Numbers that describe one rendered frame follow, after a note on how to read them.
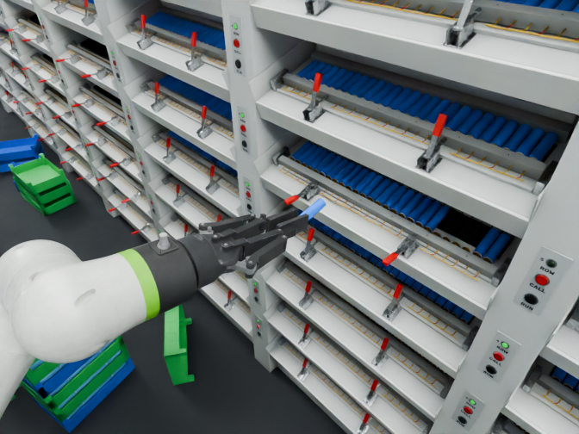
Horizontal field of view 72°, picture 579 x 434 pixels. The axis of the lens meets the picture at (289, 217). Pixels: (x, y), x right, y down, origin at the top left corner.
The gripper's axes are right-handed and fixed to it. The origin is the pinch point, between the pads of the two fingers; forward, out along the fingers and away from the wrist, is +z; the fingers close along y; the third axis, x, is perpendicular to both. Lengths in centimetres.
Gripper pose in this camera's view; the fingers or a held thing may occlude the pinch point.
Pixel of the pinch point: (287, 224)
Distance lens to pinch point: 68.1
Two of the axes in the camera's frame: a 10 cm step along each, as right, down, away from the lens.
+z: 7.1, -2.8, 6.5
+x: -1.3, 8.5, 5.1
